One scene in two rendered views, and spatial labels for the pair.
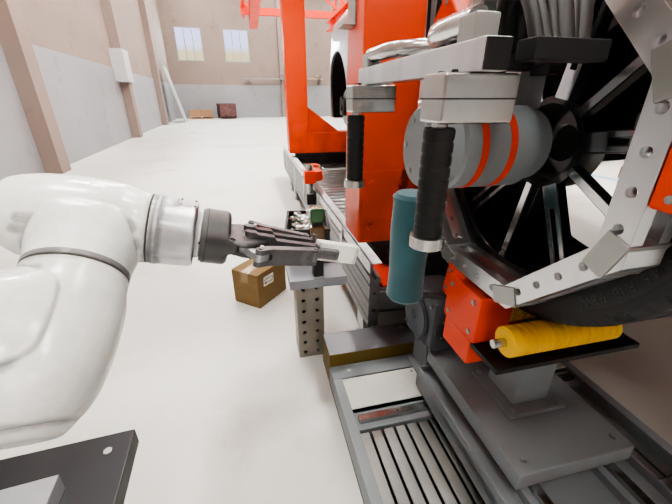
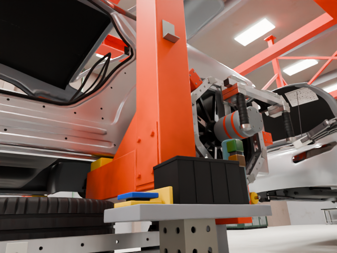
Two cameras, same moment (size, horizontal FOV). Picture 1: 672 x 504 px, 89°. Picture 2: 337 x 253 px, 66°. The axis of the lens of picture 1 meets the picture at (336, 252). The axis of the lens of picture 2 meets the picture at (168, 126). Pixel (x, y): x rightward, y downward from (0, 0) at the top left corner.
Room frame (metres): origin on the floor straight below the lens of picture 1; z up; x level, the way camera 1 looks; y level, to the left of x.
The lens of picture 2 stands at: (1.41, 0.72, 0.41)
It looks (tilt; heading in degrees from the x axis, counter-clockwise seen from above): 21 degrees up; 246
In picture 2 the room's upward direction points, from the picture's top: 3 degrees counter-clockwise
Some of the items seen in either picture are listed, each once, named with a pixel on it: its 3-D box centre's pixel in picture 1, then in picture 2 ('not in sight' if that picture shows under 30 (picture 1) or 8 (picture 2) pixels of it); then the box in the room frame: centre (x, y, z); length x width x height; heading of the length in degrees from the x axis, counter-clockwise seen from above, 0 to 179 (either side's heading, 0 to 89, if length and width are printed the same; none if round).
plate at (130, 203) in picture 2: not in sight; (138, 204); (1.24, 0.14, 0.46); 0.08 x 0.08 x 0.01; 13
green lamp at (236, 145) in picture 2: (316, 214); (234, 146); (0.88, 0.05, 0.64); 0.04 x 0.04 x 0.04; 13
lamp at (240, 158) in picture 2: (316, 231); (236, 161); (0.88, 0.05, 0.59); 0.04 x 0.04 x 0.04; 13
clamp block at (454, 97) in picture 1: (467, 97); (278, 109); (0.42, -0.15, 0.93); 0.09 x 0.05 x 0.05; 103
